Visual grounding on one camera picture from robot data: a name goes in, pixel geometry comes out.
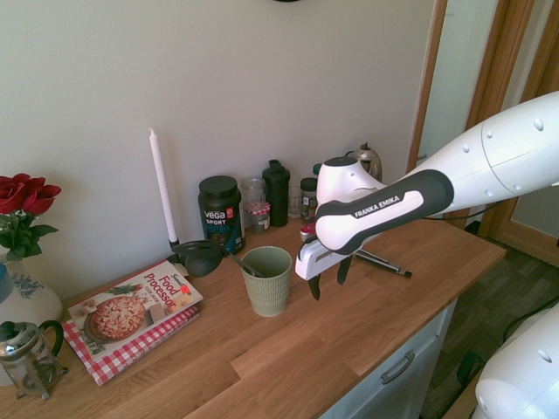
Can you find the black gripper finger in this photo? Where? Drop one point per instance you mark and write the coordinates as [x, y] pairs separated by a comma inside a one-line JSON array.
[[315, 289], [342, 271]]

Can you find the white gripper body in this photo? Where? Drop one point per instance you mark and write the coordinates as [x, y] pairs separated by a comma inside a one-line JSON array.
[[312, 262]]

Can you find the metal tongs with black tips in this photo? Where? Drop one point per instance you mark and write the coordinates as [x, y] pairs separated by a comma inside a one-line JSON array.
[[380, 261]]

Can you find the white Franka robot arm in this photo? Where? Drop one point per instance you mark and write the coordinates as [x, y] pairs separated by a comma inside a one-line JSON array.
[[502, 148]]

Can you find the green ribbed utensil holder cup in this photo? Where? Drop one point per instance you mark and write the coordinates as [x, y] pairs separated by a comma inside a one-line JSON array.
[[266, 297]]

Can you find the black candle holder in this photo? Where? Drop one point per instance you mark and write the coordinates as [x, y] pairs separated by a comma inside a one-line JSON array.
[[174, 241]]

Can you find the small clear drinking glass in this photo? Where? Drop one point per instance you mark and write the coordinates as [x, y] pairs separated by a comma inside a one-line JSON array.
[[295, 205]]

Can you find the jar with red checked lid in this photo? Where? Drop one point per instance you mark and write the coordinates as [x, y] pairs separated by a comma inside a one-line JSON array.
[[260, 222]]

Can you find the spice jar with black lid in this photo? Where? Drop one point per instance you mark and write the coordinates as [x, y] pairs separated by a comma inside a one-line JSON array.
[[308, 196]]

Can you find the black shaker bottle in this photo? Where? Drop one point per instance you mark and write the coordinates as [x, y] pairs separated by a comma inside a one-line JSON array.
[[276, 196]]

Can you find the empty clear glass jar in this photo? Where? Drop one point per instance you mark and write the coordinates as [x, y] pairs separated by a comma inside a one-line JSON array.
[[253, 190]]

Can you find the jar with green lid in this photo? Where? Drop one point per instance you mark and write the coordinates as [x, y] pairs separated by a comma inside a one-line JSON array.
[[317, 168]]

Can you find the black Vega protein tub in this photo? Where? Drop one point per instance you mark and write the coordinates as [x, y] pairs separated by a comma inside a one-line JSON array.
[[220, 209]]

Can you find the shiny metal kettle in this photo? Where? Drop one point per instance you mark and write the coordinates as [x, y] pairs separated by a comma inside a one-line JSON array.
[[371, 161]]

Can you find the black slotted spatula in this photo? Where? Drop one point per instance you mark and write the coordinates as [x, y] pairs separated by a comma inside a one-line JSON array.
[[196, 248]]

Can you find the white kitchen cabinet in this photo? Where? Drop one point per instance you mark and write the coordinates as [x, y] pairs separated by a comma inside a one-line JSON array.
[[419, 393]]

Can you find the black box on floor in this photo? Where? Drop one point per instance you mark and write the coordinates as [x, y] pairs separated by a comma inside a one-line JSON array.
[[471, 366]]

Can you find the tall white candle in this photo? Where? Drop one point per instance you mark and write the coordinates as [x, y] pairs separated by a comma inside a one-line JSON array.
[[161, 183]]

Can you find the Food Processor cookbook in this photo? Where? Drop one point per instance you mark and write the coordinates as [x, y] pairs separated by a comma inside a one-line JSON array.
[[131, 310]]

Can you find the red checked book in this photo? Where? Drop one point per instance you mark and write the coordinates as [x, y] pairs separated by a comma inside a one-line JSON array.
[[113, 364]]

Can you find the wooden door with glass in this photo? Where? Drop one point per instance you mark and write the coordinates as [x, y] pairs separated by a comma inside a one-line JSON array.
[[493, 65]]

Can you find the white vase with blue print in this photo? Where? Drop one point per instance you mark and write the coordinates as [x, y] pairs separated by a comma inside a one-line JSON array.
[[35, 301]]

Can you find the glass French press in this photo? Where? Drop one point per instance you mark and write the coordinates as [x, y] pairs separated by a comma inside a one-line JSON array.
[[26, 362]]

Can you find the red roses bouquet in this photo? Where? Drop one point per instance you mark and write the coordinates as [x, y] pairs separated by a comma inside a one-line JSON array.
[[22, 192]]

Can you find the wooden door frame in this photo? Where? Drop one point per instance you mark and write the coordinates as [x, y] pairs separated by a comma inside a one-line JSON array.
[[436, 65]]

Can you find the black round wall object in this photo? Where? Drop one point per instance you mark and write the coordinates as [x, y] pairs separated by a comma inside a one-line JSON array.
[[286, 1]]

